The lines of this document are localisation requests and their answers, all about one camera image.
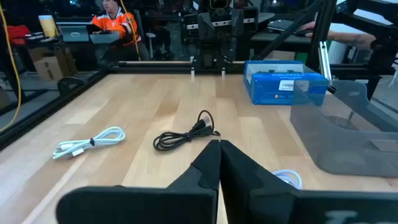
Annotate red cloth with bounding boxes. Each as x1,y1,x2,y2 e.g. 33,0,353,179
6,24,31,46

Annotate grey laptop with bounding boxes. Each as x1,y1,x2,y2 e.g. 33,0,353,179
57,22,121,45

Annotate black office chair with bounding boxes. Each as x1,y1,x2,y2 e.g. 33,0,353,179
132,8,157,60

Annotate yellow hanging cable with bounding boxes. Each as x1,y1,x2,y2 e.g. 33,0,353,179
119,0,142,62
0,2,22,134

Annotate grey translucent plastic bin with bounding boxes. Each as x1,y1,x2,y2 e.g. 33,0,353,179
289,80,398,179

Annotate white USB cable bundle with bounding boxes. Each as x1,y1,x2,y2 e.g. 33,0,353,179
52,126,126,161
272,169,303,190

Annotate black frame strut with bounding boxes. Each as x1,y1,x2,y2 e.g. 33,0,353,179
253,0,398,100

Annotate silver aluminium bar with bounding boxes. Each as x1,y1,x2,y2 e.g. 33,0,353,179
318,40,333,82

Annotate yellow cup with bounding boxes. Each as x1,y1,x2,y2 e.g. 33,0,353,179
37,14,58,39

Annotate person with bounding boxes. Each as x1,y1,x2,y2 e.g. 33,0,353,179
90,0,150,62

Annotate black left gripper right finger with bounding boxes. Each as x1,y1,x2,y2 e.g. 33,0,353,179
220,140,398,224

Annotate black USB cable bundle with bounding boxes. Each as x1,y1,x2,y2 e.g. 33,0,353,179
152,110,222,152

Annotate brown cardboard box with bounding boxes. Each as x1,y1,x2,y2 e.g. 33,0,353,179
29,46,78,82

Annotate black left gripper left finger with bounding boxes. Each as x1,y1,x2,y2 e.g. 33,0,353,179
55,139,222,224

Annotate person's forearm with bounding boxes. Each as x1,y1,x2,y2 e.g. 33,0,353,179
298,21,377,51

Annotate blue cardboard box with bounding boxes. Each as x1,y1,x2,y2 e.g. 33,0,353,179
243,60,331,106

